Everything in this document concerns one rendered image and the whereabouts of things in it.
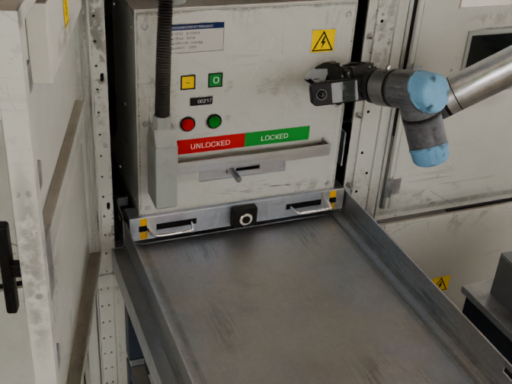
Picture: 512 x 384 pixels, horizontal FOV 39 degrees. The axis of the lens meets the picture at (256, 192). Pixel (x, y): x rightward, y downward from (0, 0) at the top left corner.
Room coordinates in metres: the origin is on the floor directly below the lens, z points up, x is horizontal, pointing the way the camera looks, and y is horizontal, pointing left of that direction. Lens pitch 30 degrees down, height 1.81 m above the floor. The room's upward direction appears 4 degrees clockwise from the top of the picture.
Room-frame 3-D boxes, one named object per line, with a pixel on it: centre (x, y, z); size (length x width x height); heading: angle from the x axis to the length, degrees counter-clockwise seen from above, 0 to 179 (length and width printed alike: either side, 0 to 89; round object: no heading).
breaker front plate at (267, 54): (1.47, 0.03, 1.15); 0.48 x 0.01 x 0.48; 113
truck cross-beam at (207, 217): (1.48, 0.04, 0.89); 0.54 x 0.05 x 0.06; 113
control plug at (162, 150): (1.32, 0.20, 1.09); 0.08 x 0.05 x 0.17; 23
